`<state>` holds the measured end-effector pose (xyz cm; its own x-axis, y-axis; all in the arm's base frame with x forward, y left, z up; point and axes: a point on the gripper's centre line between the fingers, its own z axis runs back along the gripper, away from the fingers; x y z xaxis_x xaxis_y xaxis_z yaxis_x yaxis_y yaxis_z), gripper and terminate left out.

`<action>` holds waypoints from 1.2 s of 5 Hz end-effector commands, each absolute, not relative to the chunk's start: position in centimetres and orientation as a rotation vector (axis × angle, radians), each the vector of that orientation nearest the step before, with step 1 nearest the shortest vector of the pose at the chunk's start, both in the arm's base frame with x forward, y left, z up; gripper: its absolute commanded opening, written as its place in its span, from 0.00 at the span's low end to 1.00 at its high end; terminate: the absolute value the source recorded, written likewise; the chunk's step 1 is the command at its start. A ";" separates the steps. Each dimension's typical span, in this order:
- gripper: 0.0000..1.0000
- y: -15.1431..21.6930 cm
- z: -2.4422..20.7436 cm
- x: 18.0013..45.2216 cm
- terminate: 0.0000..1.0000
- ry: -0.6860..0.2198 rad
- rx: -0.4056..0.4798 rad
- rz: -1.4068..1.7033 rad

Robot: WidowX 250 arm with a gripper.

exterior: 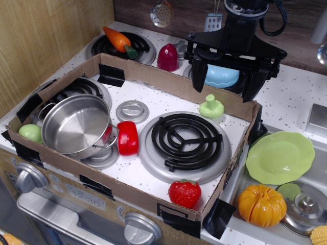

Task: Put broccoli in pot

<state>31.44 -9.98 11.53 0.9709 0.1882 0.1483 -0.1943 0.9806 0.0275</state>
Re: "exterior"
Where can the yellow toy corn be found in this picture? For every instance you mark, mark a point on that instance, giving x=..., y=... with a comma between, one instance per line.
x=319, y=236

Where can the silver centre stove knob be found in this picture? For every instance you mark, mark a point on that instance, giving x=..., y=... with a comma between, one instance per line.
x=132, y=110

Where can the front left black burner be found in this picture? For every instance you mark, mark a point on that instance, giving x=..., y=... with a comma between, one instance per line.
x=81, y=85

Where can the red toy pepper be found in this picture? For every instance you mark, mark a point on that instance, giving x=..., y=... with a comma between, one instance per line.
x=128, y=143

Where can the oven knob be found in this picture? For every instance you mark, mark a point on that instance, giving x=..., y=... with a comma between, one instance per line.
x=140, y=230
x=29, y=178

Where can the orange toy carrot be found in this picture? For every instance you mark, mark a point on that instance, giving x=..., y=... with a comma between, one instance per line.
x=120, y=42

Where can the light green toy broccoli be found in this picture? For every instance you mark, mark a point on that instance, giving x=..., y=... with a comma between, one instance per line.
x=211, y=108

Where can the hanging metal strainer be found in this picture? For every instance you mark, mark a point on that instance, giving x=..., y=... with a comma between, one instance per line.
x=162, y=14

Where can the red toy strawberry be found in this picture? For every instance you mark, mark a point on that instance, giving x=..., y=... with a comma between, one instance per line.
x=185, y=193

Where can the front right black burner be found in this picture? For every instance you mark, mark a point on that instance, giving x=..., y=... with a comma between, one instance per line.
x=180, y=145

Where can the green toy apple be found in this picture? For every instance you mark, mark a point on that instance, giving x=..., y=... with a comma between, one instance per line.
x=31, y=132

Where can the light blue plastic bowl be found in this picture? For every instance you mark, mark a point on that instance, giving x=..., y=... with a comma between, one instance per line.
x=221, y=77

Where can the left oven knob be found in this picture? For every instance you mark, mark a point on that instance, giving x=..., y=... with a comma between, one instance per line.
x=29, y=178

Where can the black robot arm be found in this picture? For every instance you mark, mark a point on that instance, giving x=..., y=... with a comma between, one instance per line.
x=255, y=7

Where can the silver stove knob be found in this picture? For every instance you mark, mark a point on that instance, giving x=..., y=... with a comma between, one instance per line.
x=132, y=110
x=181, y=48
x=103, y=159

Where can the orange toy at corner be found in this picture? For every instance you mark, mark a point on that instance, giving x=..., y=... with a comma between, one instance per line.
x=9, y=239

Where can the dark red toy vegetable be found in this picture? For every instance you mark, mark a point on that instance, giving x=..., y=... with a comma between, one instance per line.
x=168, y=58

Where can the orange toy pumpkin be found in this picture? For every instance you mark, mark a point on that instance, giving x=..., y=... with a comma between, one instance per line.
x=261, y=206

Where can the silver oven door handle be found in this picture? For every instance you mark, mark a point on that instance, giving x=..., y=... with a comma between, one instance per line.
x=68, y=223

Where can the stainless steel pot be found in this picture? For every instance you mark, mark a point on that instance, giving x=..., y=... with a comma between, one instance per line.
x=78, y=126

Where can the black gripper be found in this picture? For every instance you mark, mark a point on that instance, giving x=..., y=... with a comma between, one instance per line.
x=235, y=46

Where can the silver faucet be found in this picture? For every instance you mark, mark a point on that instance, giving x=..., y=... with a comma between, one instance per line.
x=318, y=37

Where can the silver front stove knob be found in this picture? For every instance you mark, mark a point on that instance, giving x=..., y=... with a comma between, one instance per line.
x=103, y=159

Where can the silver back stove knob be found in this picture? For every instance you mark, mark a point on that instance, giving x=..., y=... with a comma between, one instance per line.
x=181, y=48

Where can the hanging grey spatula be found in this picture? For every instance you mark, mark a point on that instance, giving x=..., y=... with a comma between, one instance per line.
x=213, y=21

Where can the steel pot lid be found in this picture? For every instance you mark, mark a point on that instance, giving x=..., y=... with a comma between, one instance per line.
x=306, y=207

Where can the cardboard fence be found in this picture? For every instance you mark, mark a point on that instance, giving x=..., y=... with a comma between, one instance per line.
x=162, y=92

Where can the right oven knob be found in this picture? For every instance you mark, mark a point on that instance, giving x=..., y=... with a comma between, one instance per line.
x=140, y=230

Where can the oven clock display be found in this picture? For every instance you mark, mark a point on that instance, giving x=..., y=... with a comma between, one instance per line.
x=86, y=196

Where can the green plastic plate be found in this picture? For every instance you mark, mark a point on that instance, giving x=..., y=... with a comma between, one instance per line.
x=280, y=157

